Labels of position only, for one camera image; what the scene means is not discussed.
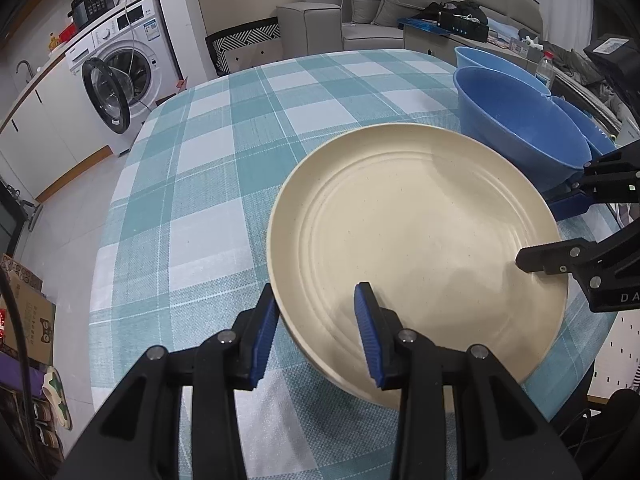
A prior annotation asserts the white washing machine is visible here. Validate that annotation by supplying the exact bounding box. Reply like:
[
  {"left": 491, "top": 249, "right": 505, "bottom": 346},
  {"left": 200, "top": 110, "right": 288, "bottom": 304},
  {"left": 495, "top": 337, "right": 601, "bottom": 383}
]
[{"left": 65, "top": 0, "right": 183, "bottom": 156}]

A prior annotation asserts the beige side cabinet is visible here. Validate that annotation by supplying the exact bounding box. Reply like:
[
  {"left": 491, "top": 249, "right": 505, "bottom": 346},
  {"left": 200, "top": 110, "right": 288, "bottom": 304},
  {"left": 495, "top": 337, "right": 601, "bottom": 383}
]
[{"left": 402, "top": 25, "right": 501, "bottom": 61}]

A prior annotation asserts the teal checked tablecloth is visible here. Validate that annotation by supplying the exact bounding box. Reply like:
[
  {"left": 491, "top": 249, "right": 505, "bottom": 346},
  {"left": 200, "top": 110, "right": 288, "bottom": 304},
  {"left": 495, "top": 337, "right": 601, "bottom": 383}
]
[{"left": 89, "top": 49, "right": 621, "bottom": 480}]

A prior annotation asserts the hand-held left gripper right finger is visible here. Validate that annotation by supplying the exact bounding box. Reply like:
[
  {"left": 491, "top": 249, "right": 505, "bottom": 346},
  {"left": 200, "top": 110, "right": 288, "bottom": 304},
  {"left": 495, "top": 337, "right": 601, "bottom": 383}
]
[{"left": 353, "top": 281, "right": 583, "bottom": 480}]

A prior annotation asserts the black box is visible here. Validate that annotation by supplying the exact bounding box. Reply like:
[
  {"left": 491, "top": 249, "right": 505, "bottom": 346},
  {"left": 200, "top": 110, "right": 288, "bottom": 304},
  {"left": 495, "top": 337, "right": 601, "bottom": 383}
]
[{"left": 437, "top": 10, "right": 488, "bottom": 43}]

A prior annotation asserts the black pressure cooker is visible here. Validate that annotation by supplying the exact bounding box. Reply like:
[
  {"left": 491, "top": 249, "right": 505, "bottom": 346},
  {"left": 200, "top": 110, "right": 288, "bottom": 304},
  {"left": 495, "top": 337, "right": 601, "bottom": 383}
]
[{"left": 69, "top": 0, "right": 118, "bottom": 26}]

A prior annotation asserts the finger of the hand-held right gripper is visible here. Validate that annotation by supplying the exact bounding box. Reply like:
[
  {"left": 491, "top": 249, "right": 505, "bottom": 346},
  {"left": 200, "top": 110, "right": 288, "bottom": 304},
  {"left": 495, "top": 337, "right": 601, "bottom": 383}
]
[
  {"left": 515, "top": 222, "right": 640, "bottom": 285},
  {"left": 544, "top": 140, "right": 640, "bottom": 222}
]

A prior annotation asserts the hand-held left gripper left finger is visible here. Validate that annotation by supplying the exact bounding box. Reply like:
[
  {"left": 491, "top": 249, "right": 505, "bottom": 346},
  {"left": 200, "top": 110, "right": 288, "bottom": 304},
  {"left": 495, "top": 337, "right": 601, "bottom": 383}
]
[{"left": 55, "top": 282, "right": 282, "bottom": 480}]

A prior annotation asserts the red yellow packet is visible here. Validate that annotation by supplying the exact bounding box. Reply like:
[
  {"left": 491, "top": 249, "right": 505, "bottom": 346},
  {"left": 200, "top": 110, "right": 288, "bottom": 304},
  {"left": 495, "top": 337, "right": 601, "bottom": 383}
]
[{"left": 47, "top": 27, "right": 76, "bottom": 51}]

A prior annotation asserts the blue bowl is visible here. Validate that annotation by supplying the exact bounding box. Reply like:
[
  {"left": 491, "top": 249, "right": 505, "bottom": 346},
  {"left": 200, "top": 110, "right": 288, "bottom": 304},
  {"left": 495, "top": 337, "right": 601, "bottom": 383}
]
[
  {"left": 454, "top": 46, "right": 551, "bottom": 96},
  {"left": 452, "top": 66, "right": 593, "bottom": 193},
  {"left": 550, "top": 95, "right": 617, "bottom": 161}
]

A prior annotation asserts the clear water bottle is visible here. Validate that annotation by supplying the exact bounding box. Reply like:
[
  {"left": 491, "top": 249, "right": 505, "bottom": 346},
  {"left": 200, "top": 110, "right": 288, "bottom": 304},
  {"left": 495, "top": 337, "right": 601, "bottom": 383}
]
[{"left": 536, "top": 50, "right": 557, "bottom": 93}]

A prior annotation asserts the white kitchen cabinet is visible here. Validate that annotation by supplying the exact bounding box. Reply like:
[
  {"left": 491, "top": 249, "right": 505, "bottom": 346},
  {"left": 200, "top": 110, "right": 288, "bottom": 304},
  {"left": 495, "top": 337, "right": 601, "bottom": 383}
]
[{"left": 0, "top": 60, "right": 111, "bottom": 201}]

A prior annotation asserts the green slipper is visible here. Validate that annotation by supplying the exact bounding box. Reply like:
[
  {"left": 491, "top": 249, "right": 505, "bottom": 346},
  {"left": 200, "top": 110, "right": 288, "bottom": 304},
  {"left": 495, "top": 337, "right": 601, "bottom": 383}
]
[{"left": 42, "top": 365, "right": 73, "bottom": 431}]

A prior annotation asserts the dark green jacket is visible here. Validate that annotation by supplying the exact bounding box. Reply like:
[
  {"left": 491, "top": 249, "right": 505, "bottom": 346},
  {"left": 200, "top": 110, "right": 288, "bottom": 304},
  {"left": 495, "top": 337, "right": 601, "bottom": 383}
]
[{"left": 550, "top": 45, "right": 606, "bottom": 83}]

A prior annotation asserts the black clothing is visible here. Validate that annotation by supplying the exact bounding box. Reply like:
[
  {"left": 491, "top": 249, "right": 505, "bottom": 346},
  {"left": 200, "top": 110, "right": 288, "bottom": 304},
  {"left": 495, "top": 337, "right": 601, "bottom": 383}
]
[{"left": 412, "top": 1, "right": 488, "bottom": 26}]

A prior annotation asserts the black bag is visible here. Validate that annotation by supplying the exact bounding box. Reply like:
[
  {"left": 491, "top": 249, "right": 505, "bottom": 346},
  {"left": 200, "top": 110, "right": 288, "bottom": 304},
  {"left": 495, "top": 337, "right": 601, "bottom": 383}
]
[{"left": 582, "top": 34, "right": 640, "bottom": 116}]

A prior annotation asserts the brown cardboard box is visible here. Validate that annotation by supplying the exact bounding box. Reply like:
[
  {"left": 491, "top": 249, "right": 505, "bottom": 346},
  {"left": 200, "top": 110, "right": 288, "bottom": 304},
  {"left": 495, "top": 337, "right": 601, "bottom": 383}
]
[{"left": 0, "top": 255, "right": 56, "bottom": 366}]

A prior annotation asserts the white pegboard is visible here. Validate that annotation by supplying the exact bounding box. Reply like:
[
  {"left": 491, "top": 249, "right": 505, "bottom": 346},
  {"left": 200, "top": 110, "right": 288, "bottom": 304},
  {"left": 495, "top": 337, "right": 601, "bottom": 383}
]
[{"left": 590, "top": 310, "right": 640, "bottom": 396}]

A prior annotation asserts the grey sofa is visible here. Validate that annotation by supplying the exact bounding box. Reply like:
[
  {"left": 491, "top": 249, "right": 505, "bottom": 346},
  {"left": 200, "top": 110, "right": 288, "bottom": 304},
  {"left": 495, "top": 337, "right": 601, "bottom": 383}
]
[{"left": 276, "top": 0, "right": 543, "bottom": 58}]

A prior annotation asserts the purple item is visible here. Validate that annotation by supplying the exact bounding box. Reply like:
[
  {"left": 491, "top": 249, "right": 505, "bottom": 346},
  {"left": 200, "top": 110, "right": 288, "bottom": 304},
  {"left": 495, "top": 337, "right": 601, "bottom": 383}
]
[{"left": 0, "top": 355, "right": 48, "bottom": 396}]

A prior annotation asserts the blue packet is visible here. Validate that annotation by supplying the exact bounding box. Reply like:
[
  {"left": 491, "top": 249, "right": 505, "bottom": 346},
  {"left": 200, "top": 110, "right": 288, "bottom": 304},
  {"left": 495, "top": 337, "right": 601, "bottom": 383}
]
[{"left": 397, "top": 16, "right": 446, "bottom": 36}]

